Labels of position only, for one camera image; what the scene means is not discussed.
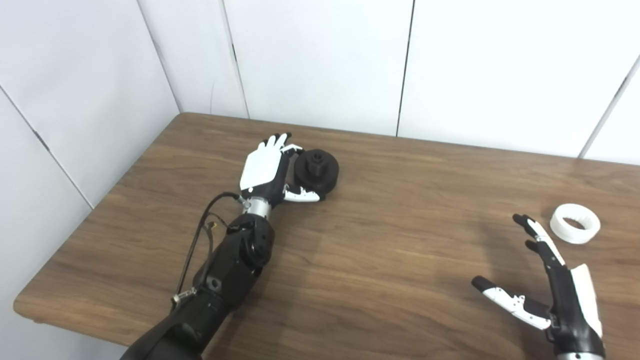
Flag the thin left wrist wires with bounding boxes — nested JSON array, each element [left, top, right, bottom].
[[202, 215, 241, 261]]

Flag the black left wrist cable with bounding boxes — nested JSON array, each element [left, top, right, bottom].
[[171, 191, 251, 307]]

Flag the round black plastic part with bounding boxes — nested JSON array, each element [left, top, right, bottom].
[[293, 148, 341, 202]]

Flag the white and black left hand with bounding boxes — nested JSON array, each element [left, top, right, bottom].
[[239, 132, 321, 207]]

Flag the white toothed plastic ring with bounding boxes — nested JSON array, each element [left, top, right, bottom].
[[549, 203, 601, 245]]

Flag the white and black right hand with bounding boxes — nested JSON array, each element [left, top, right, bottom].
[[471, 213, 607, 357]]

